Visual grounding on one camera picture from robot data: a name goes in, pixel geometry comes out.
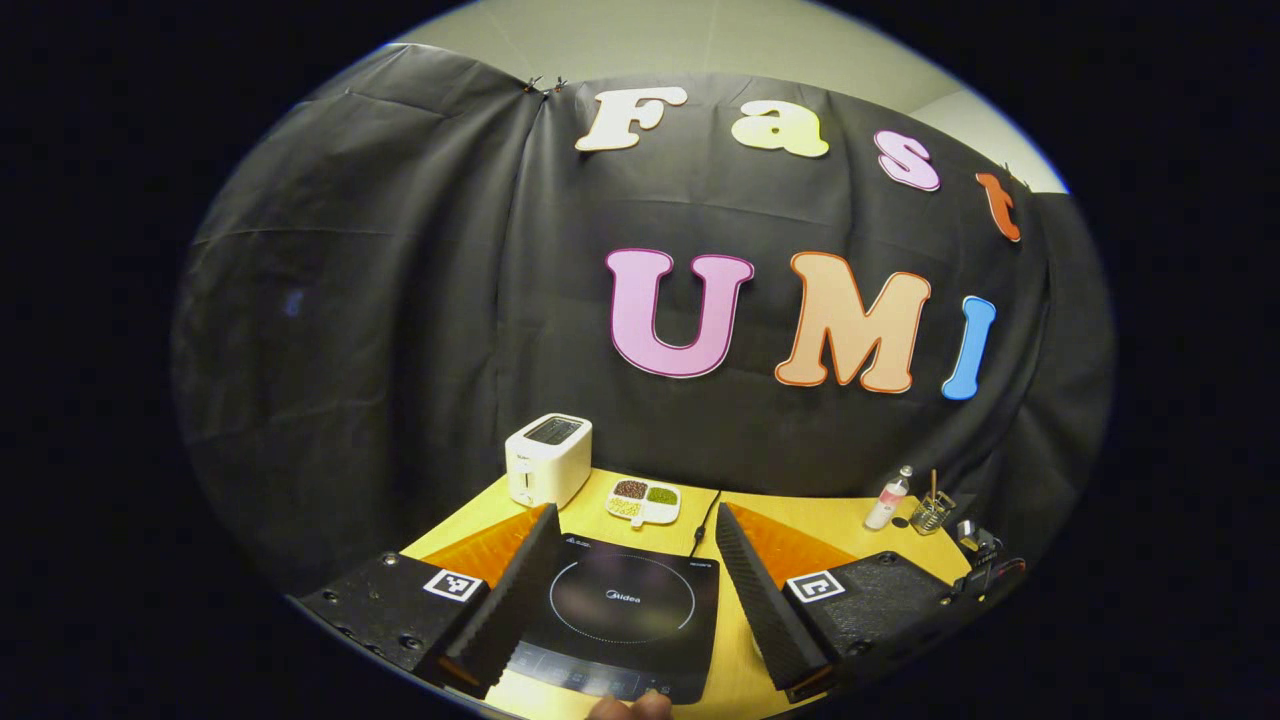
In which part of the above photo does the black backdrop cloth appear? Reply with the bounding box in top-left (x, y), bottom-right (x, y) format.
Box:
top-left (172, 42), bottom-right (1116, 601)

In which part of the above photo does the clear bottle with pink label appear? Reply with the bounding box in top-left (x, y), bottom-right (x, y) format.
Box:
top-left (864, 465), bottom-right (914, 531)

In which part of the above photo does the black induction cooktop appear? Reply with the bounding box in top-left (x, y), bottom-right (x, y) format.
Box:
top-left (505, 533), bottom-right (721, 705)

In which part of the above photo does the white toaster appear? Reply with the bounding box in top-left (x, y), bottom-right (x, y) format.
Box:
top-left (504, 413), bottom-right (593, 509)

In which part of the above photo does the wire mesh holder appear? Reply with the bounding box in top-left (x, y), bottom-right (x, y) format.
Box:
top-left (909, 490), bottom-right (958, 536)

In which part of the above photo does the white divided bean dish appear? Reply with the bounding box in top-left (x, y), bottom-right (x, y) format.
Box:
top-left (605, 478), bottom-right (682, 528)

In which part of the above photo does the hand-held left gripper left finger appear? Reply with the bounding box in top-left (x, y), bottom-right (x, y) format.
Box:
top-left (300, 503), bottom-right (563, 699)

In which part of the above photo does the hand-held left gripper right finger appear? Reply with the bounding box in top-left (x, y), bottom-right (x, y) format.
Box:
top-left (715, 502), bottom-right (976, 704)

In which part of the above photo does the black power cable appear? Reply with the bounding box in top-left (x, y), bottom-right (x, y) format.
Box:
top-left (690, 490), bottom-right (723, 558)

